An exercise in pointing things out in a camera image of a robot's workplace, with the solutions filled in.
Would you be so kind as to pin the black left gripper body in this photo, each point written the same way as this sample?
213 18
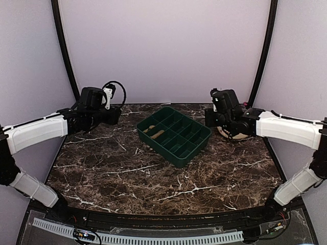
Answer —
97 118

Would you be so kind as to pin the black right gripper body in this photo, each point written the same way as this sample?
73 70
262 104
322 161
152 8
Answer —
211 122

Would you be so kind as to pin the green compartment tray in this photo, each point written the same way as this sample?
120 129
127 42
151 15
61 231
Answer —
182 140

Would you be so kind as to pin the brown argyle sock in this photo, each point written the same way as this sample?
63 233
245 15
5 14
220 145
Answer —
149 128

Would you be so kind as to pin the tan brown sock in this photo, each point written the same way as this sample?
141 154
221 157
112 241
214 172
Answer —
160 132

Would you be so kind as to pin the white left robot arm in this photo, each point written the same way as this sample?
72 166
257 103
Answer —
59 124

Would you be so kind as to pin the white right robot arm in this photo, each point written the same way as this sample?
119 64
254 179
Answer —
258 122

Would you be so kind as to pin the cream floral plate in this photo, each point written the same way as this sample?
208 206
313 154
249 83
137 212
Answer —
226 134

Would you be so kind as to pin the small circuit board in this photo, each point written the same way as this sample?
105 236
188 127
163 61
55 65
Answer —
83 235

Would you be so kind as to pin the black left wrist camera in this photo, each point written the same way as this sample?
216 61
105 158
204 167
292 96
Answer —
92 98

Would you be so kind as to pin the black front table rail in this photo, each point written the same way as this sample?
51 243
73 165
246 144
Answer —
96 219

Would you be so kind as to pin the white slotted cable duct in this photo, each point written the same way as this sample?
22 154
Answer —
125 236

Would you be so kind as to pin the black left frame post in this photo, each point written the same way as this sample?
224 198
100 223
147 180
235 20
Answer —
64 49

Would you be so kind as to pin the black frame post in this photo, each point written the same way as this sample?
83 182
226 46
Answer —
64 49
264 52

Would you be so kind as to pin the black right frame post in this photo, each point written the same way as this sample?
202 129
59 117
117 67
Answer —
264 52

